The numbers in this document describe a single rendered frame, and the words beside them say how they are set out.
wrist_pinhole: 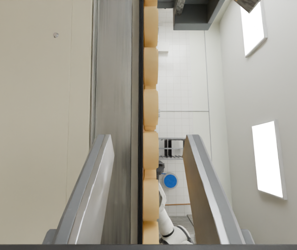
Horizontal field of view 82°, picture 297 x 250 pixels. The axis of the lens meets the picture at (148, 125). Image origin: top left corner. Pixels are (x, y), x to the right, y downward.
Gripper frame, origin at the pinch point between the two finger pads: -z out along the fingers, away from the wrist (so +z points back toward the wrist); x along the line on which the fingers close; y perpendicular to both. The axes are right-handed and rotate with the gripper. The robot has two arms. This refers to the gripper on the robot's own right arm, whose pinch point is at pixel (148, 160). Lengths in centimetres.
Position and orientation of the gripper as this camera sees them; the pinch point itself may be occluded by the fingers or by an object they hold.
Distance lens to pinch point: 67.5
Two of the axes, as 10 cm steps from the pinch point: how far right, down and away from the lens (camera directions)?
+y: 0.0, 6.4, -7.7
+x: 10.0, 0.0, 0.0
